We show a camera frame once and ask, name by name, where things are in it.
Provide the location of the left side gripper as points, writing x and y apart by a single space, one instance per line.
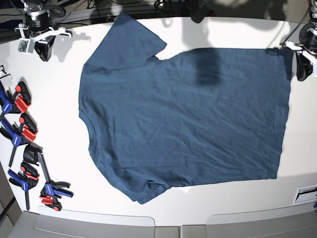
306 58

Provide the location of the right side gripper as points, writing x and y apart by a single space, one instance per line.
44 41

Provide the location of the blue T-shirt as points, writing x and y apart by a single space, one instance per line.
204 116

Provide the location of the robot arm on left side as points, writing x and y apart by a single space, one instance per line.
308 33

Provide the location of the robot arm on right side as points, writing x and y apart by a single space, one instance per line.
39 32

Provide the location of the metal hex key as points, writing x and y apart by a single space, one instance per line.
3 73

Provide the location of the blue red clamp top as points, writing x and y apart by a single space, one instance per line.
15 103

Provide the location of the blue red clamp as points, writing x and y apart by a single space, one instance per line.
26 179
15 103
22 135
52 191

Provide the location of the white label sticker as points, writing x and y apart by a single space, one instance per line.
306 194

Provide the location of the blue red clamp bottom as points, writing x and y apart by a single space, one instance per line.
52 191

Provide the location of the grey chair right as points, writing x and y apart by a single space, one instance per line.
289 222

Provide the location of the grey chair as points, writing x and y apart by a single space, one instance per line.
289 222
31 225

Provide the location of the grey chair left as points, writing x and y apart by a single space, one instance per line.
31 225

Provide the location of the right side wrist camera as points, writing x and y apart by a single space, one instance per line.
25 45

